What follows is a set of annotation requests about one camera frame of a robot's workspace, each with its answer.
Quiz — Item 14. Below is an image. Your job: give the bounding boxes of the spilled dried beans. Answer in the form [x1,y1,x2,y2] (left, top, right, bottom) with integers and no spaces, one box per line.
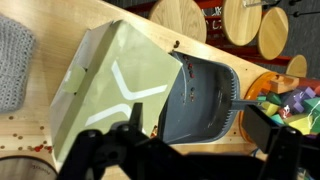
[0,113,54,154]

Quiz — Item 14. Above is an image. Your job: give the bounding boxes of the white box with green lid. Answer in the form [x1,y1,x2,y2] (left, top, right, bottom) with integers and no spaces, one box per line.
[49,19,184,173]

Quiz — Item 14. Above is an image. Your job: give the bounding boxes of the clear plastic bottle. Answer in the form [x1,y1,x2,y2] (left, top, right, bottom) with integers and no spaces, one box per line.
[242,0,268,8]

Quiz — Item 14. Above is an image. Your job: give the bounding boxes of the grey plastic dustpan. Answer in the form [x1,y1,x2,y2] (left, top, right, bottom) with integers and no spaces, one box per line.
[156,50,264,145]

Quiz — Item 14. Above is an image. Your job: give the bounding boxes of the round wooden stool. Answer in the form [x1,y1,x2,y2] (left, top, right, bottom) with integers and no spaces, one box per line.
[221,0,263,47]
[285,54,308,78]
[148,0,208,44]

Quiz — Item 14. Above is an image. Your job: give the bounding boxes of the round wooden discs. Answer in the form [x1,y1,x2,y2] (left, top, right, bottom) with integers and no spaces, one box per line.
[257,6,290,61]

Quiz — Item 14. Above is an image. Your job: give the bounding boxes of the grey knitted cloth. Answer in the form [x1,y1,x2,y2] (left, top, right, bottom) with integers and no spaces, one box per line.
[0,14,37,114]

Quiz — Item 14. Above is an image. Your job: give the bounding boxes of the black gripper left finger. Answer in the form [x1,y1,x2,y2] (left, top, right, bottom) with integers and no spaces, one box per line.
[114,102,158,149]

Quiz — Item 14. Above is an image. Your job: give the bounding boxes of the clear jar of foam blocks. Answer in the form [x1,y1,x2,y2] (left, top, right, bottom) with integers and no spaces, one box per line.
[239,71,320,149]

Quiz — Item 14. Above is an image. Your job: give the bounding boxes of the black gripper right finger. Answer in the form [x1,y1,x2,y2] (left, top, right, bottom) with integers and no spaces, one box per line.
[242,104,303,180]

